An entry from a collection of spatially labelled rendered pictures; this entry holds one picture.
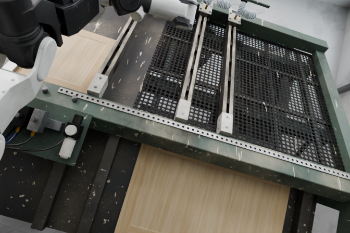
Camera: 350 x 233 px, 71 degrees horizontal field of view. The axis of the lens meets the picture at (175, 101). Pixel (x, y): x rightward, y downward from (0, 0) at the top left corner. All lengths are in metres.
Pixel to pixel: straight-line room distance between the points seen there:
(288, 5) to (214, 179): 4.22
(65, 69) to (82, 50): 0.18
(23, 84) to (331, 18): 5.12
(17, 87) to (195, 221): 1.09
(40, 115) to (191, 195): 0.87
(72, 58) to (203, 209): 1.11
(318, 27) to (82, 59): 4.44
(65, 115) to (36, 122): 0.14
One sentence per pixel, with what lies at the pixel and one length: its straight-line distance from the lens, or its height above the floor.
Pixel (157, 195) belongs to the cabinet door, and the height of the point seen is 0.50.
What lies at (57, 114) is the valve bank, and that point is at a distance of 1.24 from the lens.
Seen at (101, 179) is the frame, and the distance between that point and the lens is 1.40.
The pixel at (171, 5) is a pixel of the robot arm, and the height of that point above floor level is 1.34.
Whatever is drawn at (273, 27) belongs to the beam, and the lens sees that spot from 2.20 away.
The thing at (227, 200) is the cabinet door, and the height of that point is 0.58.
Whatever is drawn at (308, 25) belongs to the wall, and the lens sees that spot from 5.19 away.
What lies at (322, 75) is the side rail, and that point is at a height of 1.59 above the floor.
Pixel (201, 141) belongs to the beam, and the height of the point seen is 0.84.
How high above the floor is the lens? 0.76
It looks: 11 degrees up
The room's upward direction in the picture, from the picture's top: 16 degrees clockwise
